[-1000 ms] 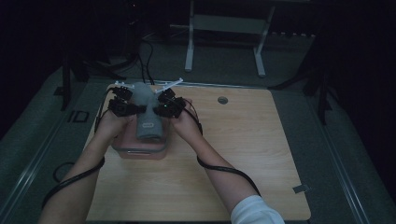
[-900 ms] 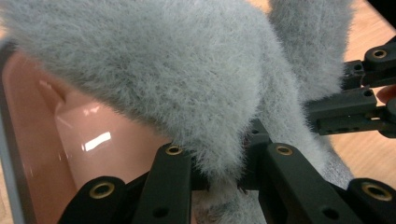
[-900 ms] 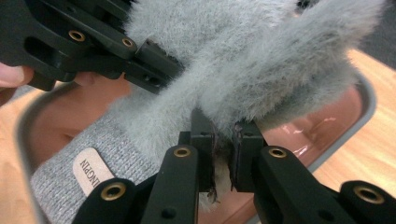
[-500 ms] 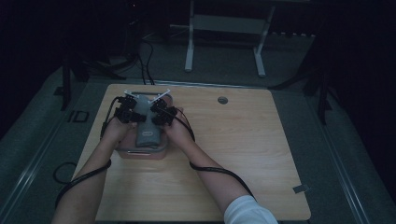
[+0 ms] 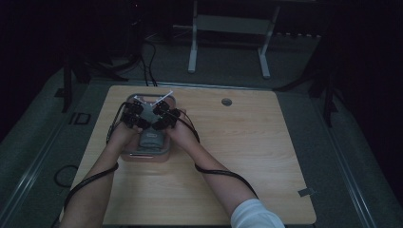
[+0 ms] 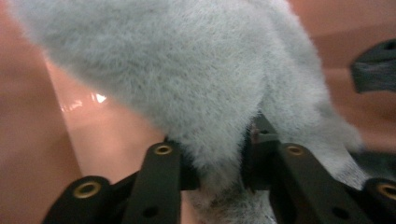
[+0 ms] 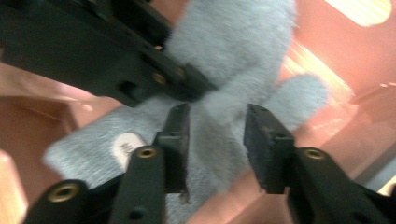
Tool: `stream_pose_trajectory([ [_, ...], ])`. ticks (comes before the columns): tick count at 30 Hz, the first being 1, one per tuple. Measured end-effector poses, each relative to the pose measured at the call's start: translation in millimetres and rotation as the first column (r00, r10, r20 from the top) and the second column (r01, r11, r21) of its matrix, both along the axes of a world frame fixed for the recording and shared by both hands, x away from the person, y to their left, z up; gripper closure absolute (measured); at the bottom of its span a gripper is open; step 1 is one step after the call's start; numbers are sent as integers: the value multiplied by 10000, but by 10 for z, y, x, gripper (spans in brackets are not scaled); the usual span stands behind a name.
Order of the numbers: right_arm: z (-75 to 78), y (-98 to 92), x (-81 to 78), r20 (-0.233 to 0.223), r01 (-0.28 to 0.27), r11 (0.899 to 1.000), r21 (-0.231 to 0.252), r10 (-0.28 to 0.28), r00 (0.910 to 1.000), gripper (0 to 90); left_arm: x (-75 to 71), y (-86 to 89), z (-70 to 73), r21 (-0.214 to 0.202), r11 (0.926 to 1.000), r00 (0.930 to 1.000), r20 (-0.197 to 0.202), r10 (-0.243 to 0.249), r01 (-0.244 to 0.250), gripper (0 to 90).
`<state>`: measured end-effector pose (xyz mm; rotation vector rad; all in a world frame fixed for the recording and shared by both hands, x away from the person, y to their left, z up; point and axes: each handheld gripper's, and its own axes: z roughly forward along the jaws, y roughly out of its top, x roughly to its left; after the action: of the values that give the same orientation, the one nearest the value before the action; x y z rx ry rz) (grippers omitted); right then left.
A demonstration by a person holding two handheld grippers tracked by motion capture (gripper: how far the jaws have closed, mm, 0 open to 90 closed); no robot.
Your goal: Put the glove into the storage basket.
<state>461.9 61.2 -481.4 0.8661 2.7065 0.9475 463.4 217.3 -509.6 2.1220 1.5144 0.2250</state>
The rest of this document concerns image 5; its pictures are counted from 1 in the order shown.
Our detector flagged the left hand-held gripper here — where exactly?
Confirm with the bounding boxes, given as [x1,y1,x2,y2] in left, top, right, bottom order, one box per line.
[121,95,151,131]

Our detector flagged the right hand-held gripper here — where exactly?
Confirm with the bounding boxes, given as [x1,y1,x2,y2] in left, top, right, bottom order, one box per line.
[149,90,182,131]

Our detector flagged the pink basin with grey rim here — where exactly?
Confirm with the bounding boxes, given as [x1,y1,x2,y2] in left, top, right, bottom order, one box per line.
[120,93,177,163]

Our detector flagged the person's right hand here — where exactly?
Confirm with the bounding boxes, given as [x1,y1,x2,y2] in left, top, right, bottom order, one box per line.
[164,108,195,152]

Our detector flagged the person's left hand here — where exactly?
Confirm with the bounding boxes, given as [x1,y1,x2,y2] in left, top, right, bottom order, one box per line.
[107,123,144,150]

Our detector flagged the black tripod stand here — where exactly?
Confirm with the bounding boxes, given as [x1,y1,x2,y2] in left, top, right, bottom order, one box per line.
[275,31,340,128]
[61,18,142,114]

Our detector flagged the white metal stand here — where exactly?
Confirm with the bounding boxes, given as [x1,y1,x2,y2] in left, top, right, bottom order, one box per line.
[172,0,281,80]

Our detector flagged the white sleeve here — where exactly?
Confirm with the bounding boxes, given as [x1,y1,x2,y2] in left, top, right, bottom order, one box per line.
[230,198,286,228]

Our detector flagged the grey tape piece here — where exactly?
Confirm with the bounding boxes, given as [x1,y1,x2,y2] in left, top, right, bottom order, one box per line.
[297,187,317,198]

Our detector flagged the black floor cables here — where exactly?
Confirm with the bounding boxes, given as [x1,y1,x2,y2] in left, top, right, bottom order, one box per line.
[139,37,159,87]

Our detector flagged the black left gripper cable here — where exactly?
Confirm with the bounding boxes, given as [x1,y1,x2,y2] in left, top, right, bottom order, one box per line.
[63,102,127,212]

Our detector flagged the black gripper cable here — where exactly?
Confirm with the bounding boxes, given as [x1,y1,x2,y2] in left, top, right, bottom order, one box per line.
[175,108,259,200]
[63,102,127,212]

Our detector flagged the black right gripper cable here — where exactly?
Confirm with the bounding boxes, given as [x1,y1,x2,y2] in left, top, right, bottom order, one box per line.
[175,108,259,200]

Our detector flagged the black cable loop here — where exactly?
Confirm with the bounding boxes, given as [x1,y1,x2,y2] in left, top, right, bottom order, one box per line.
[53,164,79,188]

